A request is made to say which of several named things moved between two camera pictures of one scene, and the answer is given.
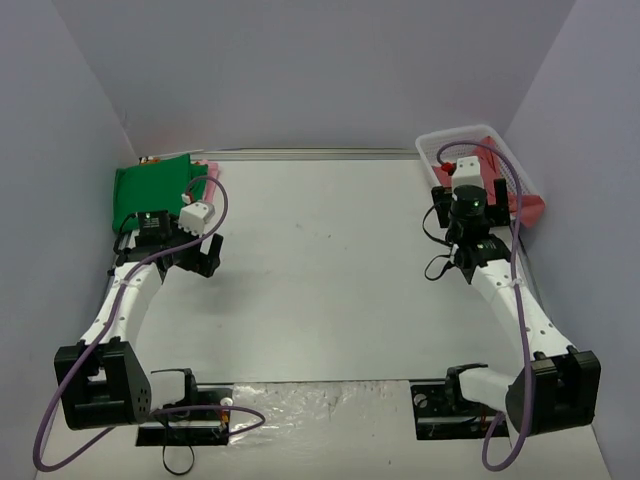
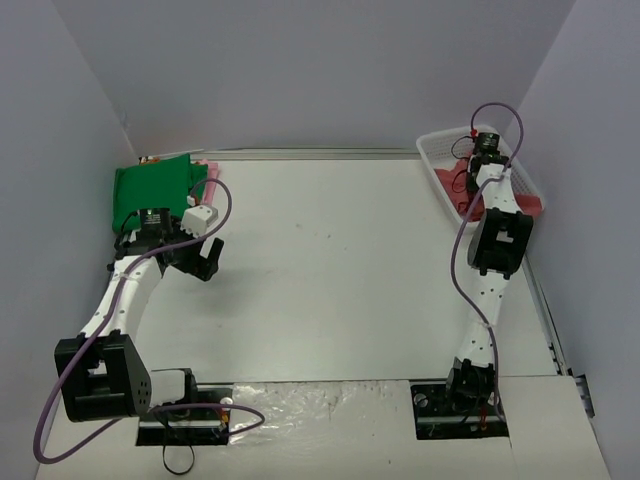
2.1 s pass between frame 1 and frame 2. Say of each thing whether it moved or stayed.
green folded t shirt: stayed
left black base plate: stayed
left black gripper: stayed
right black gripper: moved
